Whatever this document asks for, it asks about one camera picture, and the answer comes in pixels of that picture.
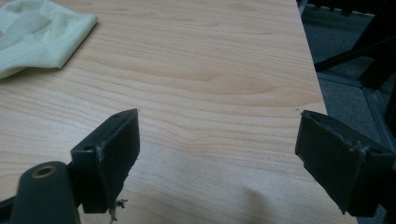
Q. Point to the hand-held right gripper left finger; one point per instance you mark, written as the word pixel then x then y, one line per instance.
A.
pixel 106 158

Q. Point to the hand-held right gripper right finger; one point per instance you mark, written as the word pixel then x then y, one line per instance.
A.
pixel 336 161

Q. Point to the pale green sock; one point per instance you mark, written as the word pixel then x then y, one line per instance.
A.
pixel 34 34

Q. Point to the black metal stand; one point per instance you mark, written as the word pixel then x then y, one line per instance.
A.
pixel 370 49

